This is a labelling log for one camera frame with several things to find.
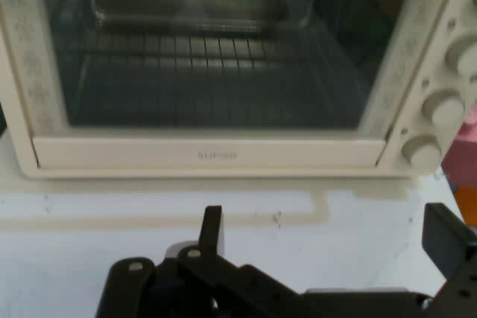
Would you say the pink box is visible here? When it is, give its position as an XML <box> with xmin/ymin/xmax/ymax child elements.
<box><xmin>439</xmin><ymin>103</ymin><xmax>477</xmax><ymax>188</ymax></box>

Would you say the orange object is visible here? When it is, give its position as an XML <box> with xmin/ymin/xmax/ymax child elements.
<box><xmin>455</xmin><ymin>183</ymin><xmax>477</xmax><ymax>228</ymax></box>

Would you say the metal oven wire rack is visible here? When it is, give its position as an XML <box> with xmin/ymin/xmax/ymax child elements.
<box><xmin>89</xmin><ymin>8</ymin><xmax>314</xmax><ymax>73</ymax></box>

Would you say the cream oven glass door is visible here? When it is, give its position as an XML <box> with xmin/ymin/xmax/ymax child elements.
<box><xmin>0</xmin><ymin>0</ymin><xmax>452</xmax><ymax>170</ymax></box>

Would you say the cream toaster oven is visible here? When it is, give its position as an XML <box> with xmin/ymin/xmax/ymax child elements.
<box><xmin>0</xmin><ymin>0</ymin><xmax>477</xmax><ymax>181</ymax></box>

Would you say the large cream oven knob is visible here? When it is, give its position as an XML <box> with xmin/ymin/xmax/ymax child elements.
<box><xmin>445</xmin><ymin>31</ymin><xmax>477</xmax><ymax>77</ymax></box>

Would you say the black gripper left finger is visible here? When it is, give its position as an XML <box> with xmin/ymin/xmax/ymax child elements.
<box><xmin>97</xmin><ymin>205</ymin><xmax>310</xmax><ymax>318</ymax></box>

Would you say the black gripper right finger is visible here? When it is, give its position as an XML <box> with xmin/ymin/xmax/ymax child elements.
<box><xmin>423</xmin><ymin>203</ymin><xmax>477</xmax><ymax>318</ymax></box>

